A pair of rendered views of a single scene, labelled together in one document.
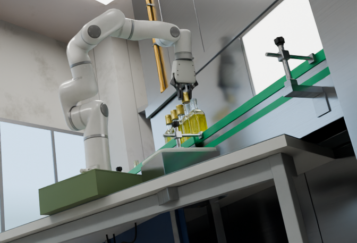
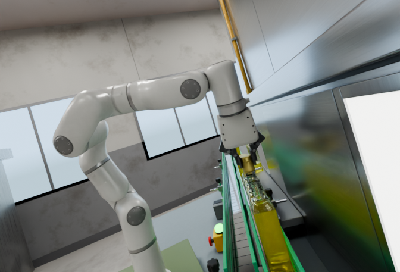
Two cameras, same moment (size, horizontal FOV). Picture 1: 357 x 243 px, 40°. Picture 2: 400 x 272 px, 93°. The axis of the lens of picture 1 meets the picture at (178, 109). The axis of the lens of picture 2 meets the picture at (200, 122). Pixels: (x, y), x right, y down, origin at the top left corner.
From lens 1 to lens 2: 177 cm
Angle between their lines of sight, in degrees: 42
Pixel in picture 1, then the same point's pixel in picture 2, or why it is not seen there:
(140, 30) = (141, 100)
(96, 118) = (127, 232)
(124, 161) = not seen: hidden behind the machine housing
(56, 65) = (222, 24)
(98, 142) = (136, 259)
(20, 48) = (199, 24)
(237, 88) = (336, 199)
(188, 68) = (241, 125)
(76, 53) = (80, 160)
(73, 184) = not seen: outside the picture
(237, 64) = (331, 153)
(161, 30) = (165, 96)
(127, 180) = not seen: outside the picture
